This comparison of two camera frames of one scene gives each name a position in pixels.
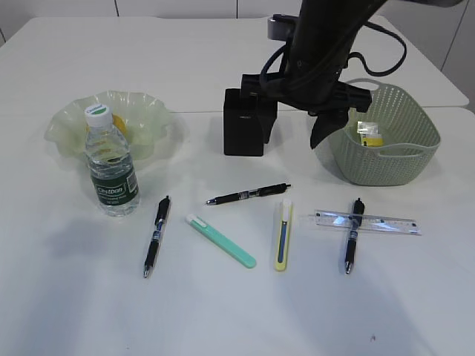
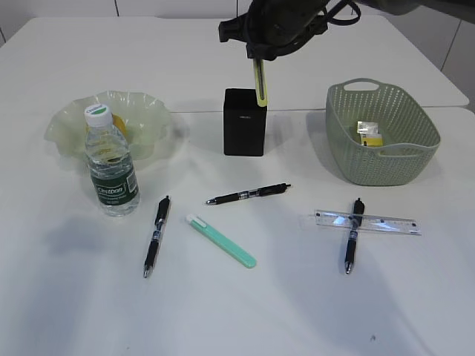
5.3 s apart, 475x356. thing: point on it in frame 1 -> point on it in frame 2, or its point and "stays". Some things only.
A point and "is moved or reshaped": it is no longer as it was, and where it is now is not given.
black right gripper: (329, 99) -> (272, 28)
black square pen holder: (243, 124) stays
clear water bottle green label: (110, 165) stays
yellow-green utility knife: (283, 234) is moved or reshaped
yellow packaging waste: (369, 134) stays
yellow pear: (118, 121) stays
